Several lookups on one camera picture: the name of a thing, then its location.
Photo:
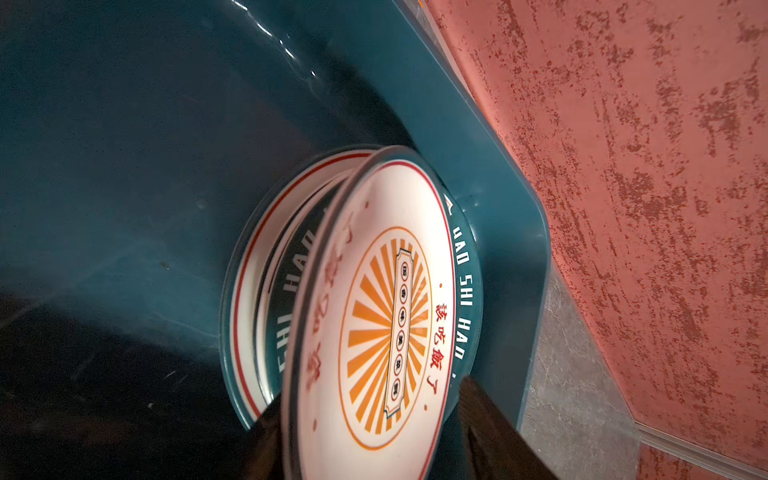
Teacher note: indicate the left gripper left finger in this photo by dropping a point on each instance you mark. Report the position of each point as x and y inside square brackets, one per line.
[261, 454]

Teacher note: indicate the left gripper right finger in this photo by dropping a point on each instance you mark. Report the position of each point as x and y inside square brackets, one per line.
[494, 448]

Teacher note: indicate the orange sunburst pattern plate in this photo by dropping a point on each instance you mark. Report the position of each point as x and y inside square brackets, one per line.
[370, 356]

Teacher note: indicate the green lettered rim plate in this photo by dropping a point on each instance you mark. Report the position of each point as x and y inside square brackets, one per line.
[468, 288]

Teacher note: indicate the large green red rimmed plate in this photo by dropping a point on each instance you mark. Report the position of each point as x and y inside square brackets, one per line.
[247, 263]

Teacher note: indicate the teal plastic bin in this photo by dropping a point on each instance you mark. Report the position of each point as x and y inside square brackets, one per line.
[137, 138]

